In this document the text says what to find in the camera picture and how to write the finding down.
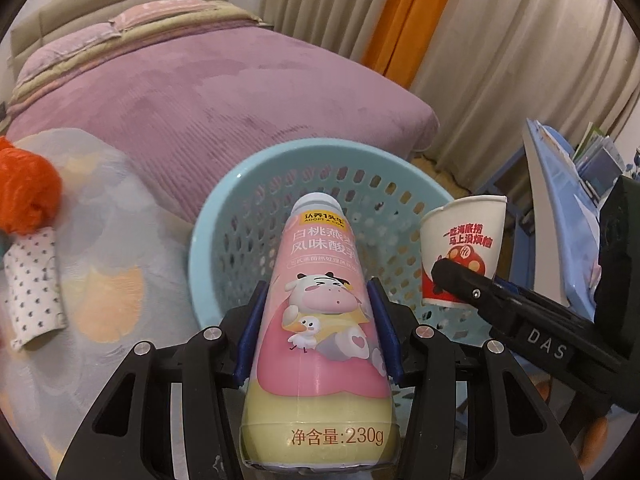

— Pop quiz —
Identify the red white paper cup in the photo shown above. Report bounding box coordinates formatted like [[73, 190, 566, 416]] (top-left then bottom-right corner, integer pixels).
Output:
[[420, 195, 508, 308]]

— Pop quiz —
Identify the purple bed cover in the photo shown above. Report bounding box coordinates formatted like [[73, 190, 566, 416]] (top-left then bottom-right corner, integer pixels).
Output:
[[6, 23, 439, 221]]

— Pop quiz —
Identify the purple left pillow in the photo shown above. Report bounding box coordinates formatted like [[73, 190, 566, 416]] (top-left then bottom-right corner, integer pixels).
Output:
[[16, 22, 122, 84]]

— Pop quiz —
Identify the patterned round table cloth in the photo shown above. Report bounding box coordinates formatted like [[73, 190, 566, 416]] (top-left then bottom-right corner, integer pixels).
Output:
[[1, 129, 198, 477]]

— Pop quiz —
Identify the stack of blue books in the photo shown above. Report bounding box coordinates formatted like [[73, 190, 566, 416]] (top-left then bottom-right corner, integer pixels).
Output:
[[522, 119, 600, 318]]

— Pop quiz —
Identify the pink right pillow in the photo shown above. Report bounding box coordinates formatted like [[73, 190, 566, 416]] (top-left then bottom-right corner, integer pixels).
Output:
[[110, 0, 214, 32]]

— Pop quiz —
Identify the light blue plastic basket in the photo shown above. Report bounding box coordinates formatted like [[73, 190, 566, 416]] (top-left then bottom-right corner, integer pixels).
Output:
[[189, 139, 489, 346]]

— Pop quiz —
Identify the white heart-patterned pouch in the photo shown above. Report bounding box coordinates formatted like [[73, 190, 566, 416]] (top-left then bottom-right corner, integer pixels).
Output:
[[3, 226, 68, 351]]

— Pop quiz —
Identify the pink yogurt drink bottle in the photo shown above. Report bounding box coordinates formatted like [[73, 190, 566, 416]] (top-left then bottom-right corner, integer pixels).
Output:
[[240, 192, 399, 472]]

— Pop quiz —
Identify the beige curtain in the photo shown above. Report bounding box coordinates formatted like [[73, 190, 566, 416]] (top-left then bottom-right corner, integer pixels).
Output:
[[260, 0, 639, 188]]

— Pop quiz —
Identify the person's right hand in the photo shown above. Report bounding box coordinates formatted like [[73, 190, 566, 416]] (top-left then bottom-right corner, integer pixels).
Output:
[[578, 417, 608, 472]]

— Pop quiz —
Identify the orange curtain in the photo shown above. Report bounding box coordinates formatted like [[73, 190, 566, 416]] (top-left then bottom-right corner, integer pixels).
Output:
[[361, 0, 448, 89]]

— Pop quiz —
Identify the orange plastic bag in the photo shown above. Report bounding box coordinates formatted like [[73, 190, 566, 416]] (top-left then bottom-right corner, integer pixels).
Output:
[[0, 136, 63, 235]]

